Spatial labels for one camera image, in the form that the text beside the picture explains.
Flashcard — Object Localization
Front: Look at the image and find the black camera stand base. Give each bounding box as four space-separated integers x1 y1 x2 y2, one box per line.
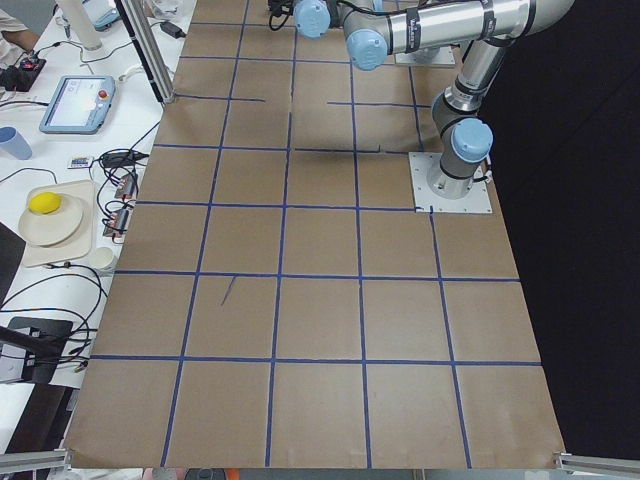
1 316 73 384

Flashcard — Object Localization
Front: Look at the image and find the small circuit board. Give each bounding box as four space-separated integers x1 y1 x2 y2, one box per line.
114 172 138 200
103 208 131 239

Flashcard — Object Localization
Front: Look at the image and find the white cylinder tube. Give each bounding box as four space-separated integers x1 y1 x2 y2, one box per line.
56 0 102 51

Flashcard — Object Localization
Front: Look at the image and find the person forearm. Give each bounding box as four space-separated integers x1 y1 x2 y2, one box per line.
0 10 39 51

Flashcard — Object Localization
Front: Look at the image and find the yellow lemon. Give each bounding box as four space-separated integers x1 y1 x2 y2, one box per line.
28 191 62 215

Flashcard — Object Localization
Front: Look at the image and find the light blue plastic cup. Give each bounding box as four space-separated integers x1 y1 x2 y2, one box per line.
0 126 32 160

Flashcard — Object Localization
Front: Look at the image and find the beige rectangular tray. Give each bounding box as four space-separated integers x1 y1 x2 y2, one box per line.
18 180 96 267

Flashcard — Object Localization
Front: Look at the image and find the lower small circuit board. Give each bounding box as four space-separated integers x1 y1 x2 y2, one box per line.
103 208 131 239

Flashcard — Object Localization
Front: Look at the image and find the black power adapter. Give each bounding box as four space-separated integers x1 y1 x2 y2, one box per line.
160 21 186 39

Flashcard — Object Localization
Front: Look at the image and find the brown paper table cover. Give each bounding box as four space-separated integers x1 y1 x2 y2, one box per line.
65 1 563 468

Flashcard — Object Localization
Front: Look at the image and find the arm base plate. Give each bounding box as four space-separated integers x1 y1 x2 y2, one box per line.
394 46 456 68
408 152 493 214

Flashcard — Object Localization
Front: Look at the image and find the beige round plate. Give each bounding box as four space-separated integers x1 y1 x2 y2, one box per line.
18 195 83 246

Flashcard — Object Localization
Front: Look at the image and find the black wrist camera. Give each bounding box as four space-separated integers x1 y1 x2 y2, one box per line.
268 0 294 31

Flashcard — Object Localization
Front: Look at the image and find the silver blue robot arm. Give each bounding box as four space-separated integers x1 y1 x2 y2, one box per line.
292 0 573 200

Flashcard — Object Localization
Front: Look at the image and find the blue teach pendant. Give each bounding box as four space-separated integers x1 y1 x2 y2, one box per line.
39 75 116 135
82 0 120 32

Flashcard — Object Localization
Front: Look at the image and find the aluminium frame post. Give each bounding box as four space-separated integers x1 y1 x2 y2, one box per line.
115 0 175 105

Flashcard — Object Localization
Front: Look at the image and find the black red controller device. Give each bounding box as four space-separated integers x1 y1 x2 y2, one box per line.
0 58 46 92

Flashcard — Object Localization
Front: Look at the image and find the upper small circuit board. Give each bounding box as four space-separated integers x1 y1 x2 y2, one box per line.
114 172 138 200

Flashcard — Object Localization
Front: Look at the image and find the small colourful card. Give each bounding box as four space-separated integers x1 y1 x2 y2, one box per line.
67 156 95 169

